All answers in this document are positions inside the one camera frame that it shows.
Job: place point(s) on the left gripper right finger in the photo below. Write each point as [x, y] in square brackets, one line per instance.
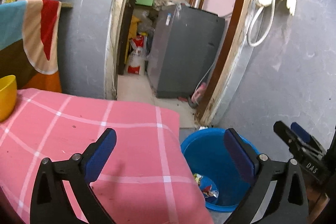
[288, 203]

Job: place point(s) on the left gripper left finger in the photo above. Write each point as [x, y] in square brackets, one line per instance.
[50, 203]

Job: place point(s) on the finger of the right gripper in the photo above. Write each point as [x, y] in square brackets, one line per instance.
[306, 137]
[288, 137]

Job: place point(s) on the trash in bucket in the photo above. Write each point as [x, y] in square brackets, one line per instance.
[207, 186]

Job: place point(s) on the blue plastic bucket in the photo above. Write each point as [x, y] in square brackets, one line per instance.
[215, 153]

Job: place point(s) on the pink checked tablecloth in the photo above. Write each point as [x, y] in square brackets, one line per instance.
[146, 179]

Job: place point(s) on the yellow plastic bowl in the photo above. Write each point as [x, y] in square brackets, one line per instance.
[8, 96]

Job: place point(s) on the grey refrigerator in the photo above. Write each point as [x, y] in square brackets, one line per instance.
[185, 43]

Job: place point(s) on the white red rice sack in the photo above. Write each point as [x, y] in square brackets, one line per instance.
[135, 63]

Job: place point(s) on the blue brown striped cloth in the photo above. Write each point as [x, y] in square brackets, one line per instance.
[29, 43]

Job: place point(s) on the green storage box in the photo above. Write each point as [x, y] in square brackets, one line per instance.
[148, 3]

